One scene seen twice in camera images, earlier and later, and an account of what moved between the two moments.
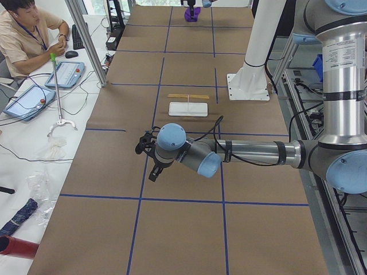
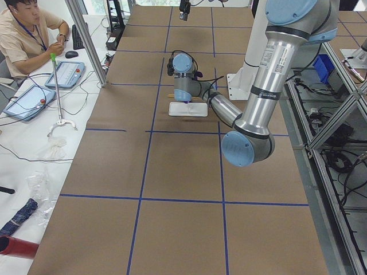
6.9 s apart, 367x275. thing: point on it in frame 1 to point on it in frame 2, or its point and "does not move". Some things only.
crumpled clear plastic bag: [39, 186] does not move
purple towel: [187, 16] to [196, 74]
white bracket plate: [250, 82] does not move
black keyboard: [77, 41] does not move
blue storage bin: [318, 65] does not move
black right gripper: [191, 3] to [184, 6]
